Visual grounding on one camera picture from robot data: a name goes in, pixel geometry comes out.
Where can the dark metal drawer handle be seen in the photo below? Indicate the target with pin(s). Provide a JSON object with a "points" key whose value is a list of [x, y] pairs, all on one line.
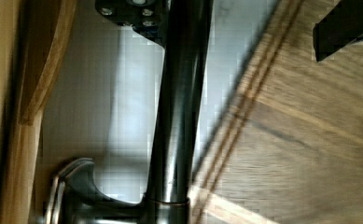
{"points": [[74, 198]]}

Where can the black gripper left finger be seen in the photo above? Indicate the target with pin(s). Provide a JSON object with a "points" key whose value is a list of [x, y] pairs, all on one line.
{"points": [[148, 18]]}

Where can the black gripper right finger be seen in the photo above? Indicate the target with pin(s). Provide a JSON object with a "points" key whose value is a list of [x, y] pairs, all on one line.
{"points": [[341, 27]]}

